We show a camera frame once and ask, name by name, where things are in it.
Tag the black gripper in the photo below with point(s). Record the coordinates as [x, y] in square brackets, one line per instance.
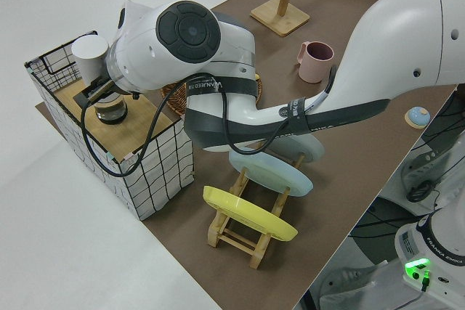
[110, 88]

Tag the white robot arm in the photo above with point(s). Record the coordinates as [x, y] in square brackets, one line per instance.
[399, 41]

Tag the wooden basket lid board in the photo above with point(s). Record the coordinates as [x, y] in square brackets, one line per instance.
[123, 135]

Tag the brown wicker basket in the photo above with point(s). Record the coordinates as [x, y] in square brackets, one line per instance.
[173, 101]

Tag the light blue plate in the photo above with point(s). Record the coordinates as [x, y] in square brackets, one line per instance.
[269, 175]

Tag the yellow plate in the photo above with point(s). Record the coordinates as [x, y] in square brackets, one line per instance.
[247, 215]

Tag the pink cup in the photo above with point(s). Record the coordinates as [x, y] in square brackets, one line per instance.
[312, 70]

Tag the grey plate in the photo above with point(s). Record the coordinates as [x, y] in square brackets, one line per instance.
[309, 150]

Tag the wooden plate rack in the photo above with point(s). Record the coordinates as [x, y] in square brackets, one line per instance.
[259, 252]

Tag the brown table mat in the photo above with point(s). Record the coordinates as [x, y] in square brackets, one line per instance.
[327, 186]

